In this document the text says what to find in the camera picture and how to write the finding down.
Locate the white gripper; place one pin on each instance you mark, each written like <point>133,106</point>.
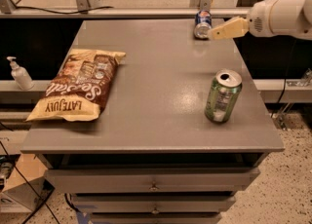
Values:
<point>257,21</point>

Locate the blue pepsi can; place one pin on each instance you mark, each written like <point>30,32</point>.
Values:
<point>203,23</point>

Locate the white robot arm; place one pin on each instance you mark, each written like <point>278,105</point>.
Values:
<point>292,18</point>

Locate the green soda can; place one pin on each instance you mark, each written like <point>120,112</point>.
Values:
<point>225,89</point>

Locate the brown chip bag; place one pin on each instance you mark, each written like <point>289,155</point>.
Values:
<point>81,89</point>

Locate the grey drawer cabinet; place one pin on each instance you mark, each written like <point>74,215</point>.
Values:
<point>155,115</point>

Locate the top grey drawer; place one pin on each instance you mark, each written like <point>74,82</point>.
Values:
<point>151,180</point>

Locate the grey drawer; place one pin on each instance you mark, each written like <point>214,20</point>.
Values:
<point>161,218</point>
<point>151,180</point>
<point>153,203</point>

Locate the bottom grey drawer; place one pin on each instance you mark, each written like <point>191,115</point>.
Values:
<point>161,218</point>

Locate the white pump bottle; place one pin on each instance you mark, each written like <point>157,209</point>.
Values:
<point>20,75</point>

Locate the middle grey drawer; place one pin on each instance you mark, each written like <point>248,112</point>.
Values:
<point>153,203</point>

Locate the cardboard box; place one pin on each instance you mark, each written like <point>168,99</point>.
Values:
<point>24,185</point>

